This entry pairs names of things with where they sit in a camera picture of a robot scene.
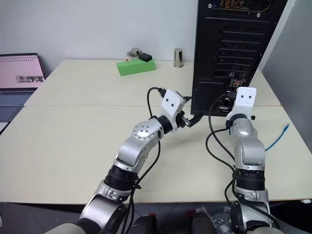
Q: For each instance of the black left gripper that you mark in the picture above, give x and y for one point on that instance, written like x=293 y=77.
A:
x=183 y=120

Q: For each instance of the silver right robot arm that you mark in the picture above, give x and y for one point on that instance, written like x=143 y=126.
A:
x=248 y=151

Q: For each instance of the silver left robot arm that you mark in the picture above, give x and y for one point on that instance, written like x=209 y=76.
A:
x=143 y=131

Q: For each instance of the black computer tower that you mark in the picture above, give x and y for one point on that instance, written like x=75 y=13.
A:
x=234 y=48

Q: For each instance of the silver metal cup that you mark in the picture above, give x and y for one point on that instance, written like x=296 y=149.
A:
x=178 y=57

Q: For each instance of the small black box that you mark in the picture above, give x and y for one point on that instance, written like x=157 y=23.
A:
x=145 y=57

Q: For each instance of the green rectangular box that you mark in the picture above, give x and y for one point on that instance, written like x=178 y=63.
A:
x=135 y=68

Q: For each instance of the white tape roll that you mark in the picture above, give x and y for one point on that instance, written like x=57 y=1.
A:
x=130 y=56

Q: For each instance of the open grey laptop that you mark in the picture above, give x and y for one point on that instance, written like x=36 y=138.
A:
x=18 y=73

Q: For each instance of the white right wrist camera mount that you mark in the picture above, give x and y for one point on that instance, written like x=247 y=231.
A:
x=245 y=102

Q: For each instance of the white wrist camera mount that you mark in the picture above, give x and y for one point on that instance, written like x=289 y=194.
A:
x=171 y=103
x=245 y=102

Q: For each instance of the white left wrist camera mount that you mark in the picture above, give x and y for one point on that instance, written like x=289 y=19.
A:
x=171 y=103

